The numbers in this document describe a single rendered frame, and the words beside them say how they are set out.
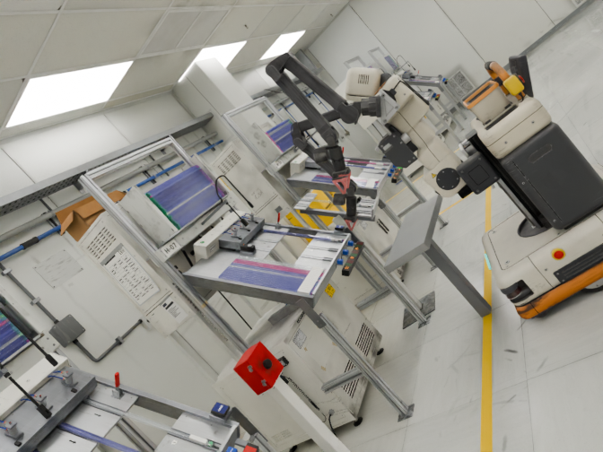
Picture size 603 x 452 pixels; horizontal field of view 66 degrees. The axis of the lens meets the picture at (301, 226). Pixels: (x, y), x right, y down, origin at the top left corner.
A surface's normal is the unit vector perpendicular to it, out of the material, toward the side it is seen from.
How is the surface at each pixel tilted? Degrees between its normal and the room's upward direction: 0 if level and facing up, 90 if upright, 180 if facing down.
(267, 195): 90
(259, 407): 90
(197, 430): 47
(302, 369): 90
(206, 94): 90
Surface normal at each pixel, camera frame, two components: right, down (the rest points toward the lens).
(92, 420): 0.03, -0.89
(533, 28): -0.34, 0.41
